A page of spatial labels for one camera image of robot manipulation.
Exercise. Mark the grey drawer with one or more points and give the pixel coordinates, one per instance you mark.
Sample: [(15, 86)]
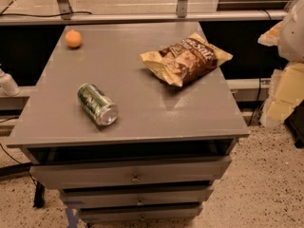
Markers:
[(123, 173), (187, 210), (137, 197)]

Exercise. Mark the top grey drawer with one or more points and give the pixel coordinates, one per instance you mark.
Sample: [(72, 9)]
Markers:
[(123, 173)]

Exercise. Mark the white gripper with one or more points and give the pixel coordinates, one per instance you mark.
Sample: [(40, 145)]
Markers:
[(293, 35)]

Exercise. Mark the middle grey drawer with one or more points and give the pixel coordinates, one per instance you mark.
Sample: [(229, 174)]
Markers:
[(137, 197)]

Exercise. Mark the white pipe at left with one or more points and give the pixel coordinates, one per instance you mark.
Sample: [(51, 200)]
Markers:
[(8, 84)]

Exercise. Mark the grey drawer cabinet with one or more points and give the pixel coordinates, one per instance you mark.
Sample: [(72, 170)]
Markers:
[(155, 122)]

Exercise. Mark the green soda can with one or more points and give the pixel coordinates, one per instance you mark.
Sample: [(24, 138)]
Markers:
[(102, 110)]

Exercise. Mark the brown chip bag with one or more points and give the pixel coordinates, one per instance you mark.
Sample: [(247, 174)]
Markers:
[(186, 61)]

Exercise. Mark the orange fruit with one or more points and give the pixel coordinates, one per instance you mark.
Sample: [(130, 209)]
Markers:
[(73, 39)]

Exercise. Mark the bottom grey drawer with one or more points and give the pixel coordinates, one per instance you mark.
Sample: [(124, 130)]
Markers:
[(187, 210)]

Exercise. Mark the metal frame rail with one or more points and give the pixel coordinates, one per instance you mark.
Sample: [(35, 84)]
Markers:
[(77, 12)]

